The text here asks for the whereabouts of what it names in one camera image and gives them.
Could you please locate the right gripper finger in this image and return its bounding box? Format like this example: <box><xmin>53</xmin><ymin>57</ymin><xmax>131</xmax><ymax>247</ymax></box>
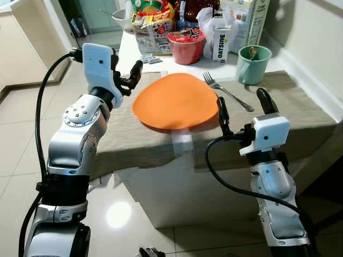
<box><xmin>256</xmin><ymin>87</ymin><xmax>279</xmax><ymax>116</ymax></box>
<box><xmin>217</xmin><ymin>97</ymin><xmax>232</xmax><ymax>134</ymax></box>

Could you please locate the orange plastic plate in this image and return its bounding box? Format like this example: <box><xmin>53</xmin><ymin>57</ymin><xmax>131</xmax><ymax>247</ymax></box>
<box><xmin>132</xmin><ymin>73</ymin><xmax>221</xmax><ymax>131</ymax></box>

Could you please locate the small blister pack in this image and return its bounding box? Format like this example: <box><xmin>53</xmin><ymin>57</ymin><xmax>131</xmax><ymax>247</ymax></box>
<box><xmin>140</xmin><ymin>54</ymin><xmax>163</xmax><ymax>65</ymax></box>

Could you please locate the printed grey food box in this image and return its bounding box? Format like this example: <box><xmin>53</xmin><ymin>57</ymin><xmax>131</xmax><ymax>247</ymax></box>
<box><xmin>132</xmin><ymin>21</ymin><xmax>175</xmax><ymax>55</ymax></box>

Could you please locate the green cup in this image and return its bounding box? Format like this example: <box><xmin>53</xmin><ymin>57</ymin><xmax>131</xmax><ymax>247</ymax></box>
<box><xmin>236</xmin><ymin>46</ymin><xmax>272</xmax><ymax>86</ymax></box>

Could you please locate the red instant noodle bowl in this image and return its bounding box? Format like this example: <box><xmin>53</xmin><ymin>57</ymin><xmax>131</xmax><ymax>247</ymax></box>
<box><xmin>167</xmin><ymin>29</ymin><xmax>206</xmax><ymax>65</ymax></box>

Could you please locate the colourful snack packet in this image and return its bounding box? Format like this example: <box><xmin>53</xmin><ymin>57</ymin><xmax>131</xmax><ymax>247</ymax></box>
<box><xmin>131</xmin><ymin>0</ymin><xmax>176</xmax><ymax>33</ymax></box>

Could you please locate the white Oatside milk carton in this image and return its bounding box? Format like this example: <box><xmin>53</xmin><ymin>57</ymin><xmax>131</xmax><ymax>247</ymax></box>
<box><xmin>213</xmin><ymin>16</ymin><xmax>232</xmax><ymax>63</ymax></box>

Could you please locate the large green white carton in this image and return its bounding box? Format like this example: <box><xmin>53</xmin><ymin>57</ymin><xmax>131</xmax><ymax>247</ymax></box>
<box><xmin>220</xmin><ymin>0</ymin><xmax>270</xmax><ymax>54</ymax></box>

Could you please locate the white plastic bag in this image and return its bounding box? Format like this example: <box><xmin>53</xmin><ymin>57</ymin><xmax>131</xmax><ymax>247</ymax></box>
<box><xmin>196</xmin><ymin>6</ymin><xmax>236</xmax><ymax>57</ymax></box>

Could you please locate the dark red bag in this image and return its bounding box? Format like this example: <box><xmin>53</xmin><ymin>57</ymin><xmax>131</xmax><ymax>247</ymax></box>
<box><xmin>174</xmin><ymin>0</ymin><xmax>220</xmax><ymax>30</ymax></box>

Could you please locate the cream kitchen cabinet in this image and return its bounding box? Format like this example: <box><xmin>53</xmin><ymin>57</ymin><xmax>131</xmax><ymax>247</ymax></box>
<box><xmin>0</xmin><ymin>0</ymin><xmax>73</xmax><ymax>89</ymax></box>

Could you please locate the black robot foot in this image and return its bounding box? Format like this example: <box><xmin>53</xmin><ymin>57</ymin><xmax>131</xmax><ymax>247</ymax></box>
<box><xmin>138</xmin><ymin>246</ymin><xmax>167</xmax><ymax>257</ymax></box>

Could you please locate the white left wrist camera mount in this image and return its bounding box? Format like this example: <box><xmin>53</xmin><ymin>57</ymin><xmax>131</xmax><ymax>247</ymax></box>
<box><xmin>82</xmin><ymin>43</ymin><xmax>124</xmax><ymax>108</ymax></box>

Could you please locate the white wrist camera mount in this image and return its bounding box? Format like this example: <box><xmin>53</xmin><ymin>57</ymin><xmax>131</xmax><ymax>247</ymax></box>
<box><xmin>82</xmin><ymin>43</ymin><xmax>124</xmax><ymax>108</ymax></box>
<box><xmin>240</xmin><ymin>114</ymin><xmax>291</xmax><ymax>157</ymax></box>

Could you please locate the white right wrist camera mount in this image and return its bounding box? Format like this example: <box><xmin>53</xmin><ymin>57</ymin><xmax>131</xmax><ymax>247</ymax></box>
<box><xmin>240</xmin><ymin>114</ymin><xmax>291</xmax><ymax>157</ymax></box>

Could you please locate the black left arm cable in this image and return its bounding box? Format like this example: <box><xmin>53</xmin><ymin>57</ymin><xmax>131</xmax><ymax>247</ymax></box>
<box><xmin>19</xmin><ymin>48</ymin><xmax>84</xmax><ymax>257</ymax></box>

